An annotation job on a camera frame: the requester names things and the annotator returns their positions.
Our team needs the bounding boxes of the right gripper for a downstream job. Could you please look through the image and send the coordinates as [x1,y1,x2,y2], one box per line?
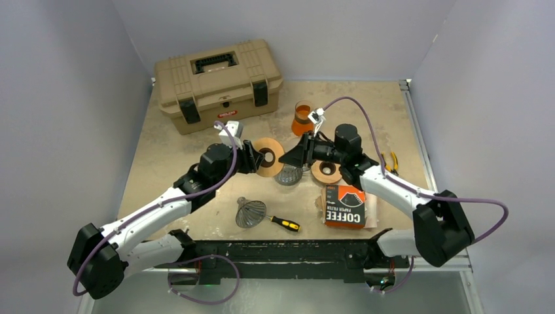
[279,131,346,167]

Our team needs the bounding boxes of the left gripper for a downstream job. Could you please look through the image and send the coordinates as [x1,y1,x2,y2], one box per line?
[213,139,264,189]

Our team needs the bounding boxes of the smoky glass carafe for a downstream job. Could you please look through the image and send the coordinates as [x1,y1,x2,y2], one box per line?
[274,164,303,186]

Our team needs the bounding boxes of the wooden ring holder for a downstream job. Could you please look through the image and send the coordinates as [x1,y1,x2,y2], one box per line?
[311,161,342,184]
[253,137,285,177]

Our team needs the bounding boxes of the smoky glass dripper cone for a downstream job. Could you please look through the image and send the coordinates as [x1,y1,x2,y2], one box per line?
[235,197,267,229]

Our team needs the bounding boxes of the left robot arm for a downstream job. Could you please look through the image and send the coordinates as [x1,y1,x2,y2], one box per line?
[67,140,264,300]

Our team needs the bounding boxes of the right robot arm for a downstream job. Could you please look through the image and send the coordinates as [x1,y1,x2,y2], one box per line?
[279,124,475,267]

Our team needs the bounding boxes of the coffee paper filter box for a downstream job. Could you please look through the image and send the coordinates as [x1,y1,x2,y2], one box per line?
[321,184,378,230]

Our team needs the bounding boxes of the orange glass carafe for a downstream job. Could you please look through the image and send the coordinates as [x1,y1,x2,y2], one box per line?
[291,100,314,136]

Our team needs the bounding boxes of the tan plastic toolbox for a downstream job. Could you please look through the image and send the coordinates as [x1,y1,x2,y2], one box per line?
[154,39,283,135]

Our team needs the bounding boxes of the yellow black screwdriver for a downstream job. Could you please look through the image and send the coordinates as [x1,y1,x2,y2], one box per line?
[266,215,301,232]

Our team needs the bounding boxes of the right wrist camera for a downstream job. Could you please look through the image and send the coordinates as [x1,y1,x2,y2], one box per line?
[308,108,326,136]

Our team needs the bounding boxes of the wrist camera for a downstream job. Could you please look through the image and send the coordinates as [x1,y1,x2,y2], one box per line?
[214,120,244,150]
[308,108,326,136]

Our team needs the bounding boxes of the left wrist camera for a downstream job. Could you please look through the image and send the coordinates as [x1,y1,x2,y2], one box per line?
[214,120,244,150]

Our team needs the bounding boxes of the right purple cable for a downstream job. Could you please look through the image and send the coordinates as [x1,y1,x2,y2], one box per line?
[321,96,510,296]

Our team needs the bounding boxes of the purple cable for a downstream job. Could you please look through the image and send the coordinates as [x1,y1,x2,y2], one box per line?
[71,120,240,305]
[321,96,510,296]

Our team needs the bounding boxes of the yellow handled pliers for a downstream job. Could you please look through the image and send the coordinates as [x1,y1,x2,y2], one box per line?
[381,150,400,177]

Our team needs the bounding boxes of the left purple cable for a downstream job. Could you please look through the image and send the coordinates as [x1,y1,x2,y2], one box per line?
[71,120,240,305]

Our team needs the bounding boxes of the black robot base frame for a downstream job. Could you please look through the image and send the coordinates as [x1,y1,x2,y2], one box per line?
[88,238,473,287]

